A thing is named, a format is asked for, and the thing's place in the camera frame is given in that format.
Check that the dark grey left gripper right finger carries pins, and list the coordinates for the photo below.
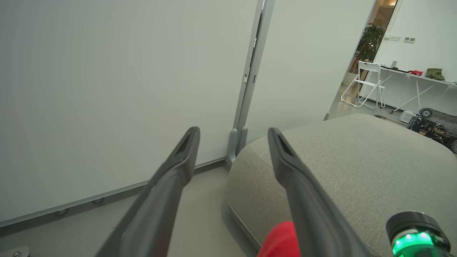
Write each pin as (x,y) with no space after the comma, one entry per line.
(307,207)

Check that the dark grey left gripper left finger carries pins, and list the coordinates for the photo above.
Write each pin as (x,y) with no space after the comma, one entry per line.
(157,210)

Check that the red clothing piece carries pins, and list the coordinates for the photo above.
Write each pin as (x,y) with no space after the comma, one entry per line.
(280,241)

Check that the grey fabric sofa seat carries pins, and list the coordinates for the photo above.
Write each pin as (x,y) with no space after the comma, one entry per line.
(357,167)

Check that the black cylinder with green light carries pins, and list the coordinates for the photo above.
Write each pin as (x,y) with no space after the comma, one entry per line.
(416,235)

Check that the white box on floor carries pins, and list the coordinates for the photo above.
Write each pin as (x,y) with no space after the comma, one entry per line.
(407,116)

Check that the white folding chair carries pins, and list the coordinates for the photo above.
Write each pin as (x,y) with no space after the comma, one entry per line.
(367,84)

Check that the small wheeled robot vehicle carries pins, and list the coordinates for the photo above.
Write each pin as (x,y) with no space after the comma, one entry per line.
(433,126)

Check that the white long table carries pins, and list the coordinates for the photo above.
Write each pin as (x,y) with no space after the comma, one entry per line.
(417,80)

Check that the red item on table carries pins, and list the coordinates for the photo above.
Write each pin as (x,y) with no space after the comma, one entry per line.
(415,72)

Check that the green potted plant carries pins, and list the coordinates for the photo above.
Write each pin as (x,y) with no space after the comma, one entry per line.
(369,41)

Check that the olive green folded cloth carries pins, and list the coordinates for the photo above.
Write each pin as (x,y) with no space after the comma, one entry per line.
(435,74)

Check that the grey partition post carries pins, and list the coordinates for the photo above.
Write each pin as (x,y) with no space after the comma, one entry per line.
(248,82)

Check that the white wall switch panel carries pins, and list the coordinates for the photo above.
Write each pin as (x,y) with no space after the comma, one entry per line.
(409,39)

